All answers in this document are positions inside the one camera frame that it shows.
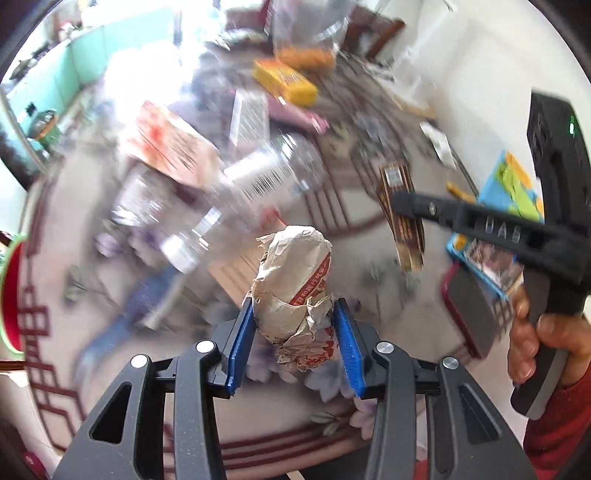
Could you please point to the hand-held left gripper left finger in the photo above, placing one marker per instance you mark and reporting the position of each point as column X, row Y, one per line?
column 242, row 341

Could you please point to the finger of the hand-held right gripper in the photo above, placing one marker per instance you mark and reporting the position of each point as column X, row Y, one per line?
column 429, row 208

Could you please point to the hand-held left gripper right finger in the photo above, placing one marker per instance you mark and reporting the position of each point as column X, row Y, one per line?
column 348, row 350

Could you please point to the paper wrapper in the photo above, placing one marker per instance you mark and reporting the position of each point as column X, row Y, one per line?
column 295, row 286

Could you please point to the pink foil wrapper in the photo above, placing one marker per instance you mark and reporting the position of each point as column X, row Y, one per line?
column 300, row 117

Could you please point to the white milk carton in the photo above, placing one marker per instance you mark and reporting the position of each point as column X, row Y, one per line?
column 249, row 115

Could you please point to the person's right forearm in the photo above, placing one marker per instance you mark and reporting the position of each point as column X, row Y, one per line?
column 563, row 424

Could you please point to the person's right hand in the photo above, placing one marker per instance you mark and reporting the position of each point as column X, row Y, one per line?
column 521, row 341

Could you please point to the brown striped packet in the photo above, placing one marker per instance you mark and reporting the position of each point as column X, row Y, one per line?
column 401, row 221

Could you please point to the yellow stick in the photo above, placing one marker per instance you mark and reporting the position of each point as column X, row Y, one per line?
column 459, row 190

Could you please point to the blue and yellow picture book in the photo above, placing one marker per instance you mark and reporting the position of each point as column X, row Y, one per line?
column 508, row 184

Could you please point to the tan paper packet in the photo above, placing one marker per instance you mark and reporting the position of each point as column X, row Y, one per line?
column 235, row 277

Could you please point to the white tissue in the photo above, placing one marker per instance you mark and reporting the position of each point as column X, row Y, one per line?
column 438, row 141

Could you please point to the blue packet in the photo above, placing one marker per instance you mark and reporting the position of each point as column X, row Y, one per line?
column 147, row 300

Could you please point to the red smartphone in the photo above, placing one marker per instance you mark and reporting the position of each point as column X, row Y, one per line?
column 466, row 309

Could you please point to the clear plastic bottle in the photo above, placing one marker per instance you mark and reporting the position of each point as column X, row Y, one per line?
column 268, row 177

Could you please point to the wooden chair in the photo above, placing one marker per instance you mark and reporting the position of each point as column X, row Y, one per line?
column 374, row 30

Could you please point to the yellow cardboard box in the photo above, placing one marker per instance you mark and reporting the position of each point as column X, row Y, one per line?
column 286, row 81

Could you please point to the clear bag of orange snacks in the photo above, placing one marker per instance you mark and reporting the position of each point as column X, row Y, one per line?
column 304, row 55

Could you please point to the red and white packet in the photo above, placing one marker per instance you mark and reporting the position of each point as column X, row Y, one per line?
column 171, row 143

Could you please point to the red bin with green rim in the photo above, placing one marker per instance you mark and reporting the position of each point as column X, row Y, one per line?
column 11, row 300

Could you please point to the teal kitchen cabinets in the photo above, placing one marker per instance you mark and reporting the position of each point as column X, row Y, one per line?
column 69, row 64

